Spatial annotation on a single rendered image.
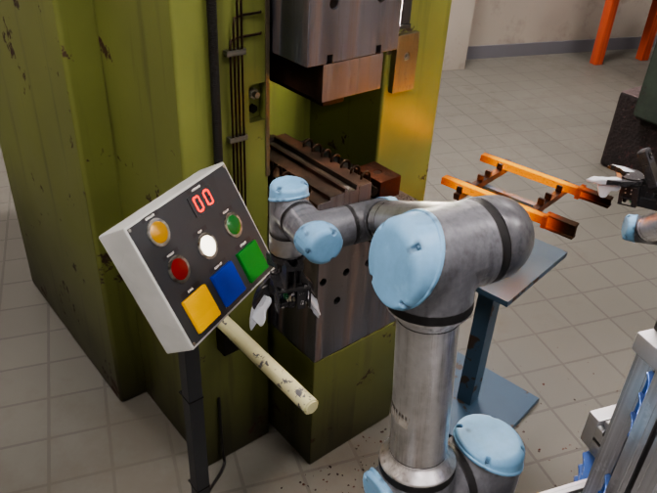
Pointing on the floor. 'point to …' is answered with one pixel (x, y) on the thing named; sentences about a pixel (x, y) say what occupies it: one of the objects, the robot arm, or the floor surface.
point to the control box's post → (195, 419)
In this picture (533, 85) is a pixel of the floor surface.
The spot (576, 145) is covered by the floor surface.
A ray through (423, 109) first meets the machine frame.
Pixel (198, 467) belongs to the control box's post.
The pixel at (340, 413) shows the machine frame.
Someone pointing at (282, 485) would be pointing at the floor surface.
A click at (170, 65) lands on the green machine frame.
